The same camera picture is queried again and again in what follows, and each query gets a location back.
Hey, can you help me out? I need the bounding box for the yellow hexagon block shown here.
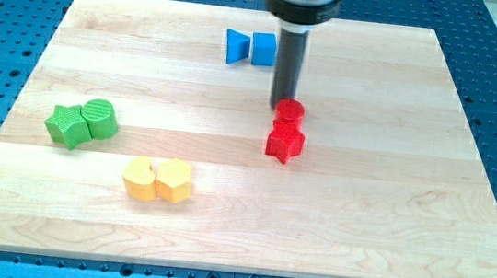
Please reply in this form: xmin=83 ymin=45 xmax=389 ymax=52
xmin=156 ymin=158 xmax=192 ymax=203

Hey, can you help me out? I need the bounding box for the yellow heart block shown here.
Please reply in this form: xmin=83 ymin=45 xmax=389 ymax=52
xmin=121 ymin=156 xmax=157 ymax=202

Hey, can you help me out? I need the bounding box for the red star block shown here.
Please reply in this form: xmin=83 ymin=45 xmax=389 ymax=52
xmin=265 ymin=121 xmax=306 ymax=164

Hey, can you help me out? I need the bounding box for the red cylinder block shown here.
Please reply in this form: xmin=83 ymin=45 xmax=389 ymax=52
xmin=274 ymin=98 xmax=306 ymax=130

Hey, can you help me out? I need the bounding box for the blue cube block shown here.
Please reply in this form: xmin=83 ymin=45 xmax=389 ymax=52
xmin=251 ymin=32 xmax=277 ymax=67

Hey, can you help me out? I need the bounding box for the blue trapezoid block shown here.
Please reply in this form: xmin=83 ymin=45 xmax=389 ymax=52
xmin=225 ymin=29 xmax=250 ymax=64

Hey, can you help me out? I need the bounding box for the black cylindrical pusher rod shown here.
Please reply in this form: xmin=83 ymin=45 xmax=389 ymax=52
xmin=270 ymin=21 xmax=311 ymax=109

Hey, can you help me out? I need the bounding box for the wooden board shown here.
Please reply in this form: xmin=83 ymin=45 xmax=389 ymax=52
xmin=0 ymin=0 xmax=497 ymax=278

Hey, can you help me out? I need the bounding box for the green cylinder block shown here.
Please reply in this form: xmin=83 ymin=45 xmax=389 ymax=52
xmin=81 ymin=98 xmax=119 ymax=140

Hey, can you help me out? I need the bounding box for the green star block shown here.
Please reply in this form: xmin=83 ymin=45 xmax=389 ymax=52
xmin=44 ymin=105 xmax=91 ymax=150

